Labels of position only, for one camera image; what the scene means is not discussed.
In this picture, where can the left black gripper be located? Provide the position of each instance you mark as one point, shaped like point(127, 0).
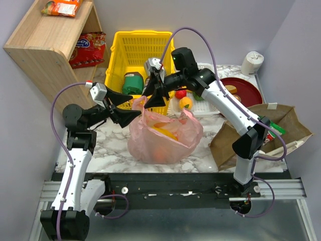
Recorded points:
point(109, 106)

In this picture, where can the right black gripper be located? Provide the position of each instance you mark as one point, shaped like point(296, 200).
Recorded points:
point(160, 85)

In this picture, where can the banana bunch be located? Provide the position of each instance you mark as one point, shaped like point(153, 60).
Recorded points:
point(166, 133)

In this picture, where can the pink peach plastic bag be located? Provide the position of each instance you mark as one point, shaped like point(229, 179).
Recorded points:
point(144, 139)

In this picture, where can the orange fruit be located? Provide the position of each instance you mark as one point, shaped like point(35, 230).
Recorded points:
point(161, 156)

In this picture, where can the brown paper grocery bag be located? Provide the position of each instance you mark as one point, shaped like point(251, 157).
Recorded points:
point(296, 134)

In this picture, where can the green white chips bag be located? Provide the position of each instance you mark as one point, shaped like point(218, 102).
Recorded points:
point(268, 131)

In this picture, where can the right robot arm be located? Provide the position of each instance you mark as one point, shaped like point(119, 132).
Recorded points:
point(251, 128)

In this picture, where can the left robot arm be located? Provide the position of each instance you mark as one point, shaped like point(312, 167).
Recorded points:
point(69, 215)

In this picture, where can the green wrapped package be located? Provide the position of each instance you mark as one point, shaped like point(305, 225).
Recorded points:
point(133, 83)

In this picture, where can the red strawberry fruit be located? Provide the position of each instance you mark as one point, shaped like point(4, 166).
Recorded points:
point(179, 94)

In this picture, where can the grey wrapped package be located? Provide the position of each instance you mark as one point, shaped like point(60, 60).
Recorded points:
point(162, 72)

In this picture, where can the green bell pepper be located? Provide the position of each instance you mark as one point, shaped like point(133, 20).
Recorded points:
point(196, 97)

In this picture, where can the white plastic fruit basket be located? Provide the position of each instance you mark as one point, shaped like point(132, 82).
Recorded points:
point(199, 108)

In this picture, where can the yellow plastic basket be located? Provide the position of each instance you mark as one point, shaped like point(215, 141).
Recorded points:
point(129, 52)

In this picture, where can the red snack bag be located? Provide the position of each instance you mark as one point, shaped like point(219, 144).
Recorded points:
point(89, 50)

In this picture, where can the bread slice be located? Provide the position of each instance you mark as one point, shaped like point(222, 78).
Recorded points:
point(231, 88)

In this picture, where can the croissant pastry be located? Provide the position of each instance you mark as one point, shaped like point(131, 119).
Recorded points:
point(237, 97)

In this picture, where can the wooden shelf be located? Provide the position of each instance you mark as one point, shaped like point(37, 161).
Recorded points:
point(42, 46)

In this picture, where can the red round plate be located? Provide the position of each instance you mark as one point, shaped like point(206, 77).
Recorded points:
point(248, 93)

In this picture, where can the toilet paper roll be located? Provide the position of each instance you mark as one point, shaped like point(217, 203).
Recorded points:
point(251, 63)

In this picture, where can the orange snack packet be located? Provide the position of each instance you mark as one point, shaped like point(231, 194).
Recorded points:
point(68, 8)

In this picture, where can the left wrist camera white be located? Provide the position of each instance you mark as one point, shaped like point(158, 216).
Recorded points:
point(97, 91)

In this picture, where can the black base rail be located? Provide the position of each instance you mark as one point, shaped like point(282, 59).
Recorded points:
point(193, 190)

